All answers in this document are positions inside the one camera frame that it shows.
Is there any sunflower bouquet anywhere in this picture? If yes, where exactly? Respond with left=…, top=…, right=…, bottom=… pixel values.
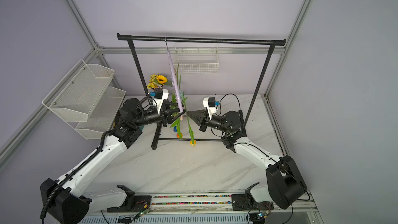
left=147, top=74, right=170, bottom=89

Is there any white mesh shelf basket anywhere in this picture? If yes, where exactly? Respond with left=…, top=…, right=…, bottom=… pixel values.
left=42, top=60, right=125, bottom=140

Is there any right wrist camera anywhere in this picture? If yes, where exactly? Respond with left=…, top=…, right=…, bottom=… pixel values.
left=203, top=97, right=220, bottom=119

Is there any white wire wall basket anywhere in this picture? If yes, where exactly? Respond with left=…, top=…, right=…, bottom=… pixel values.
left=172, top=48, right=219, bottom=75

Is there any purple clip hanger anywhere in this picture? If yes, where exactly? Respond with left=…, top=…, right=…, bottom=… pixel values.
left=164, top=37, right=183, bottom=110

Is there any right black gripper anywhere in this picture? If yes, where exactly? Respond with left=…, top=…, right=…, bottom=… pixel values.
left=189, top=110, right=231, bottom=134

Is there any white tulip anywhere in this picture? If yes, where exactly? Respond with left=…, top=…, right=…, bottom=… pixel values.
left=172, top=64, right=182, bottom=109

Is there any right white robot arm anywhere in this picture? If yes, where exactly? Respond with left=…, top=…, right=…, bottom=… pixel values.
left=187, top=110, right=307, bottom=209

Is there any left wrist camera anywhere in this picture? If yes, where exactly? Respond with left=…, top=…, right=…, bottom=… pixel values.
left=149, top=88, right=169, bottom=114

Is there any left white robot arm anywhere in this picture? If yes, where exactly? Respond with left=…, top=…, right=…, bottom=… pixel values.
left=40, top=96, right=186, bottom=224

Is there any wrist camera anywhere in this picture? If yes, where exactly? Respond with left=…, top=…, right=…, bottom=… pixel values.
left=149, top=88, right=169, bottom=114
left=203, top=97, right=220, bottom=119

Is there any metal base rail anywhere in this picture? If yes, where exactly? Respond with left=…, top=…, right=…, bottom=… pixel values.
left=81, top=192, right=323, bottom=224

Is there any black clothes rack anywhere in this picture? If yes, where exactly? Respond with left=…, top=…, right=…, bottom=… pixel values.
left=117, top=34, right=286, bottom=150

